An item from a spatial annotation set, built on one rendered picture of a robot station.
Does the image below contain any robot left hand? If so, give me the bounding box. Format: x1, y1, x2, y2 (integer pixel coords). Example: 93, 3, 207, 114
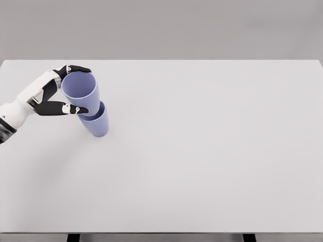
15, 65, 92, 117

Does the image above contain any lavender blue cup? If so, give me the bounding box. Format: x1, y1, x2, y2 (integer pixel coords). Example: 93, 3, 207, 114
61, 71, 101, 117
77, 101, 110, 138

